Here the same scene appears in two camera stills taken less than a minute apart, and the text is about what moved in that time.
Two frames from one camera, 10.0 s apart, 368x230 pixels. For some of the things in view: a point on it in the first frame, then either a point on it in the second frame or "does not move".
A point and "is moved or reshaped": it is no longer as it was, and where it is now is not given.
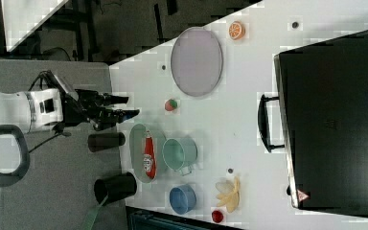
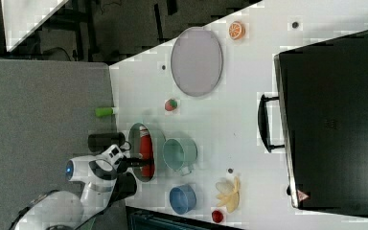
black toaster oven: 331,119 does not move
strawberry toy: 171,104 does not move
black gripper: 96,108 → 125,162
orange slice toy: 237,30 does not move
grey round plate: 196,59 does not move
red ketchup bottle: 149,161 is moved or reshaped
